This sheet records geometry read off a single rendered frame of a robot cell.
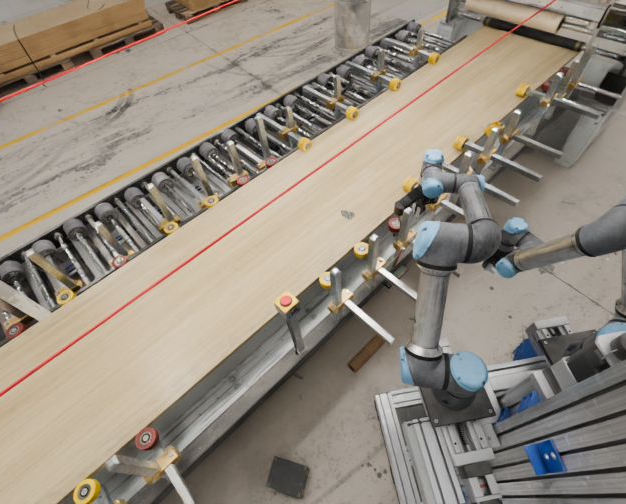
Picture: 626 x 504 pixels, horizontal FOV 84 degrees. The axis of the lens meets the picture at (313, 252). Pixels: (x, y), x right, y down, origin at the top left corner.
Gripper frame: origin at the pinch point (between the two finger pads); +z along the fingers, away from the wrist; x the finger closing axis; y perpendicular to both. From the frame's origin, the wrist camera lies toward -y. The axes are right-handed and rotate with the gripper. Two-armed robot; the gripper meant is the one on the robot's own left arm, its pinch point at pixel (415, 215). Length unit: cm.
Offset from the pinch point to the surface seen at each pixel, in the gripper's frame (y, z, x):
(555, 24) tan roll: 197, 5, 128
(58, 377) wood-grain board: -174, 21, -3
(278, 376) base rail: -85, 41, -33
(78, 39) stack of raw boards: -216, 80, 547
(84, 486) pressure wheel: -162, 20, -50
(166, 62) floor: -108, 112, 482
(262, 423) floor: -108, 111, -34
